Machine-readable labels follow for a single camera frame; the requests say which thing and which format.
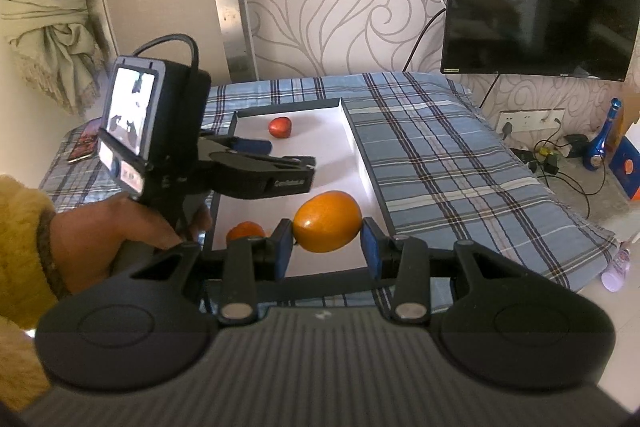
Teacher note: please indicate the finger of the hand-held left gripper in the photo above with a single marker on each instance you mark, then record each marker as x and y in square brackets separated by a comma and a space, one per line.
[252, 145]
[300, 162]

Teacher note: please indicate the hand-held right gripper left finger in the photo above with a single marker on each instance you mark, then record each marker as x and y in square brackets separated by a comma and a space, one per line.
[284, 249]

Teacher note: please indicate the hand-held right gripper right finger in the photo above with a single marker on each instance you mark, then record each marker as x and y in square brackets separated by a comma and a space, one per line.
[370, 249]

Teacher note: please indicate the white tray with black rim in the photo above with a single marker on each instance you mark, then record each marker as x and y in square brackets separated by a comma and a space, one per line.
[320, 142]

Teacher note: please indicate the large orange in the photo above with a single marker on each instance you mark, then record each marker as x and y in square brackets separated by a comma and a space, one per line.
[327, 222]

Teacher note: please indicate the person's left hand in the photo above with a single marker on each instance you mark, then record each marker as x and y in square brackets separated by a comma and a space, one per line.
[100, 232]

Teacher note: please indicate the red fruit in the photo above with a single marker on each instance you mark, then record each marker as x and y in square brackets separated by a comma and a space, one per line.
[280, 128]

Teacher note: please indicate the small tangerine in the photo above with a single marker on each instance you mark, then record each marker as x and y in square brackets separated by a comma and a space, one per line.
[242, 232]

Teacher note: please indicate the smartphone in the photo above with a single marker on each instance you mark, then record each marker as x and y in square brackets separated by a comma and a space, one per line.
[85, 142]

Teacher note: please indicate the blue plaid bed sheet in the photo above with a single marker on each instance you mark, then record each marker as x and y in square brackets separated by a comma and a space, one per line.
[440, 167]

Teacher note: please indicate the beige tied curtain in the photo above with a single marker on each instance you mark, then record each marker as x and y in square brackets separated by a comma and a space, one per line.
[45, 7]

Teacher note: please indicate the black set-top box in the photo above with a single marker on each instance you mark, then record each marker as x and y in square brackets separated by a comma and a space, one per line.
[531, 167]

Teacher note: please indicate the yellow tag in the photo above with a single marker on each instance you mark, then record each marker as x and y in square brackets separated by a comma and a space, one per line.
[542, 152]

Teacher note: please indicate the black power adapter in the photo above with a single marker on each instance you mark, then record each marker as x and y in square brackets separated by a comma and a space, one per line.
[552, 164]

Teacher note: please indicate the dark green object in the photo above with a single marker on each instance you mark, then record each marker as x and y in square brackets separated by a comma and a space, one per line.
[576, 143]

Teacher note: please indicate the blue glass bottle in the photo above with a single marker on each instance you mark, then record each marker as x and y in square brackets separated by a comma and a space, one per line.
[597, 159]

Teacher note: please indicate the white wall socket panel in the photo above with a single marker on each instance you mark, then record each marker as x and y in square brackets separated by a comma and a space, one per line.
[530, 119]

